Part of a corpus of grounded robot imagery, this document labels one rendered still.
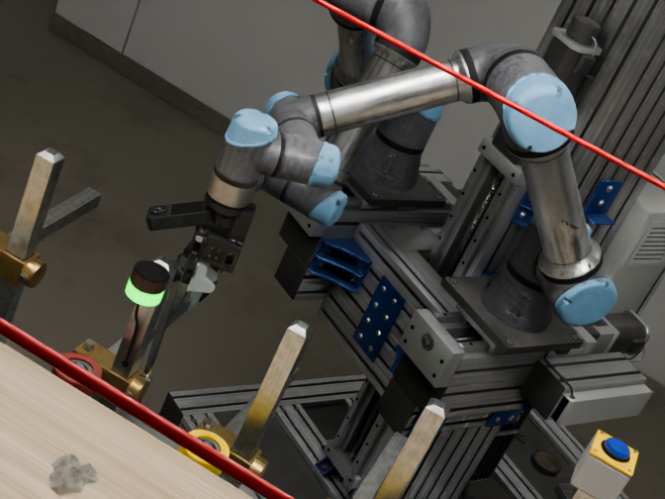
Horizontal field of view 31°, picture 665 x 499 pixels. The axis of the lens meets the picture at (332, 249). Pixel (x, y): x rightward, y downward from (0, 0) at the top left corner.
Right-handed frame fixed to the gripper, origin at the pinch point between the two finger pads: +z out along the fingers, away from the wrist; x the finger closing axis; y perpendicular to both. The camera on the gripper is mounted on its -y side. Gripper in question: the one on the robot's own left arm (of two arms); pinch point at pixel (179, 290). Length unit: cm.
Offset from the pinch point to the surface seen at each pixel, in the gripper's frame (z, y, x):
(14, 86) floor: 99, -76, 255
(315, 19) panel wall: 38, 24, 272
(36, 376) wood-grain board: 11.4, -17.6, -20.1
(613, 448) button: -20, 66, -34
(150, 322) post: 2.3, -3.0, -8.6
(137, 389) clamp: 15.5, -1.4, -9.9
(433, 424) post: -8, 43, -26
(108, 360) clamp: 14.5, -7.5, -5.9
